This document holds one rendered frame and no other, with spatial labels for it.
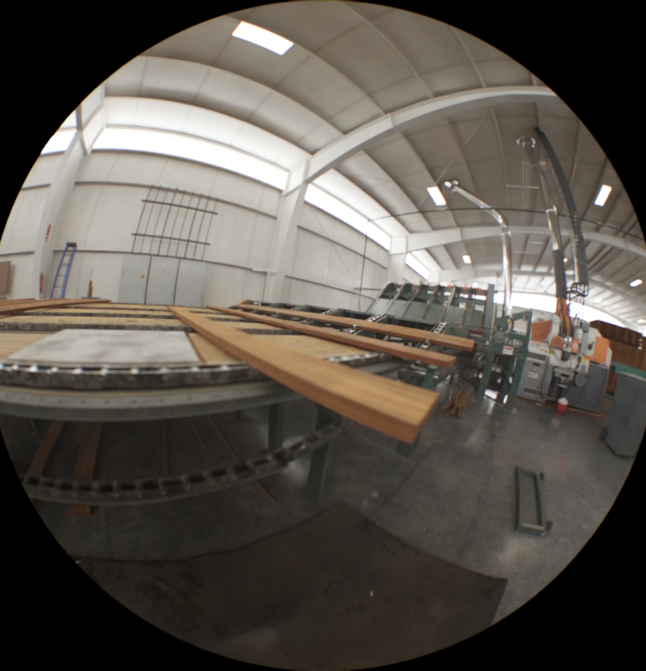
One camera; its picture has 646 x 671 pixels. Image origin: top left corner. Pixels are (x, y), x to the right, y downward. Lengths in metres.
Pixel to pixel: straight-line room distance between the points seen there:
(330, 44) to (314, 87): 1.41
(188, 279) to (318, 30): 6.91
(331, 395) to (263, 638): 0.92
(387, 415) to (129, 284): 5.94
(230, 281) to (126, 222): 3.96
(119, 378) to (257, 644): 0.92
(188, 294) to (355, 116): 6.79
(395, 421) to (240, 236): 7.01
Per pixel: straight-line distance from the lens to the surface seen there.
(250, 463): 0.64
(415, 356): 0.83
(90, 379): 0.45
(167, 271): 5.90
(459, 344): 1.37
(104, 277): 6.83
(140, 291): 5.92
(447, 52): 6.32
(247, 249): 7.12
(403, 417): 0.26
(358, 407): 0.27
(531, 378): 4.62
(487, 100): 6.32
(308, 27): 5.99
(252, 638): 0.98
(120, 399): 0.39
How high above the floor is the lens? 0.99
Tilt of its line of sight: 7 degrees down
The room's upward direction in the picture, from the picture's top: 7 degrees clockwise
